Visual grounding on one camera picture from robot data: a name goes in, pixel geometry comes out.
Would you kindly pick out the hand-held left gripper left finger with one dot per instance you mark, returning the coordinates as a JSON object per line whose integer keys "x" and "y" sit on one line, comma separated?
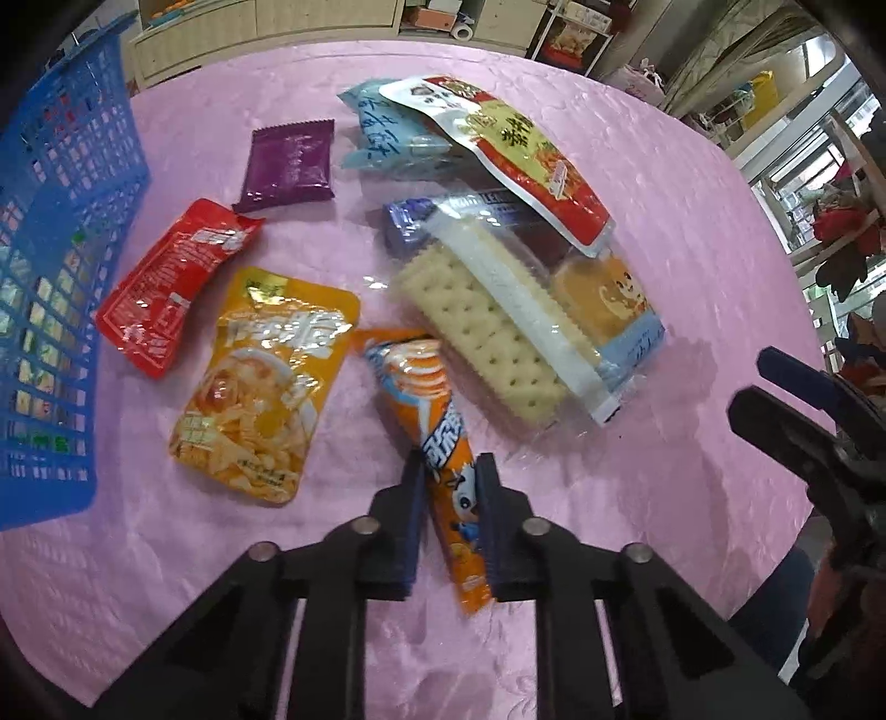
{"x": 414, "y": 516}

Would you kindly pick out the blue plastic mesh basket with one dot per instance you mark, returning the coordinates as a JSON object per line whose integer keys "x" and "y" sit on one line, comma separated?
{"x": 69, "y": 208}

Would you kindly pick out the orange cone-shaped snack packet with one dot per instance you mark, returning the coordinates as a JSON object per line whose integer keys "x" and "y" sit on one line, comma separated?
{"x": 422, "y": 394}

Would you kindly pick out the pink bag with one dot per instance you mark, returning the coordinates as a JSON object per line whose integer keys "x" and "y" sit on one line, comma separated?
{"x": 644, "y": 83}

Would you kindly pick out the white tape roll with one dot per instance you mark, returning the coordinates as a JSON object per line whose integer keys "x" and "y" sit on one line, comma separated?
{"x": 463, "y": 30}

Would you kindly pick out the cartoon print bread packet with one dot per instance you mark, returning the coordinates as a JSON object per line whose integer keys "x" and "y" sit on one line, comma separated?
{"x": 616, "y": 304}

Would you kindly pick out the dark blue snack packet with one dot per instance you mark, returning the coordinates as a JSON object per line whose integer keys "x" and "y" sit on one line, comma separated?
{"x": 408, "y": 221}

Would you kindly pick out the purple snack packet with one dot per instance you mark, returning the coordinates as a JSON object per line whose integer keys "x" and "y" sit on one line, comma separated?
{"x": 287, "y": 163}

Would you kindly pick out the yellow snack packet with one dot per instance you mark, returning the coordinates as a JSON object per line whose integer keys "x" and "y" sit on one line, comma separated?
{"x": 263, "y": 388}

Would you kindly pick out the white metal rack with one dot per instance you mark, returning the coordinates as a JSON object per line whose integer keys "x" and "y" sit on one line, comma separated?
{"x": 574, "y": 34}

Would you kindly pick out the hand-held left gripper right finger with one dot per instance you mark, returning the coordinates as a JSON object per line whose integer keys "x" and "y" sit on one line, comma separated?
{"x": 489, "y": 516}

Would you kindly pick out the pink tablecloth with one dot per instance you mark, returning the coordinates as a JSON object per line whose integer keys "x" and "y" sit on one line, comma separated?
{"x": 692, "y": 242}

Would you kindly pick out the person's dark clothing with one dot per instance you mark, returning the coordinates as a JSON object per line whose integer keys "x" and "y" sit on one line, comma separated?
{"x": 768, "y": 623}

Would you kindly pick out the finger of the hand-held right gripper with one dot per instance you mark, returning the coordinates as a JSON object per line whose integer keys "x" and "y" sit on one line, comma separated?
{"x": 796, "y": 370}
{"x": 775, "y": 422}

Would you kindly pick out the red and white snack packet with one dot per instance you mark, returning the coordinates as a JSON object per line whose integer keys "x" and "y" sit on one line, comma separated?
{"x": 526, "y": 159}

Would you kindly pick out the light blue snack packet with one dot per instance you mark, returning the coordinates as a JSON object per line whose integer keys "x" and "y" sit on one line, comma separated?
{"x": 377, "y": 138}

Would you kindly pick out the cream low cabinet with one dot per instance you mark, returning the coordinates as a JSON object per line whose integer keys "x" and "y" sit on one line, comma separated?
{"x": 277, "y": 28}

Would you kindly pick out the clear cracker packet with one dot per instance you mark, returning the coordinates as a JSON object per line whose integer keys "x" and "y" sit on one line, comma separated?
{"x": 471, "y": 318}

